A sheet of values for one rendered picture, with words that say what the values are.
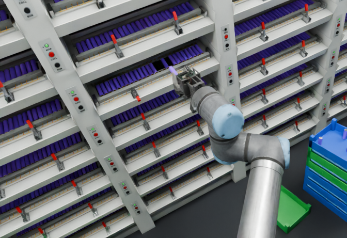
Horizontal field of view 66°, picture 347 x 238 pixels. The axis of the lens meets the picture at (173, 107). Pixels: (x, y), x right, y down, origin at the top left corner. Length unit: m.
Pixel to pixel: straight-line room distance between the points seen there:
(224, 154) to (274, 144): 0.15
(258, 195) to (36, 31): 0.85
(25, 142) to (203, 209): 1.15
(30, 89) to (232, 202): 1.36
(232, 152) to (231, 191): 1.10
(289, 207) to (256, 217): 1.16
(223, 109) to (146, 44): 0.51
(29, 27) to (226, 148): 0.74
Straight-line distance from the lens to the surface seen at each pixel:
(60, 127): 1.22
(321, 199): 1.89
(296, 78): 1.82
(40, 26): 1.02
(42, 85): 1.13
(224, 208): 1.86
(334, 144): 1.67
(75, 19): 1.02
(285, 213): 1.84
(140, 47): 1.12
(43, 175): 1.38
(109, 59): 1.11
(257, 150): 0.81
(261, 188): 0.75
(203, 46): 1.37
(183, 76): 0.91
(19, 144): 1.27
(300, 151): 2.15
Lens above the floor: 1.60
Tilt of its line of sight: 37 degrees down
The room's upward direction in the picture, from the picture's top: 16 degrees counter-clockwise
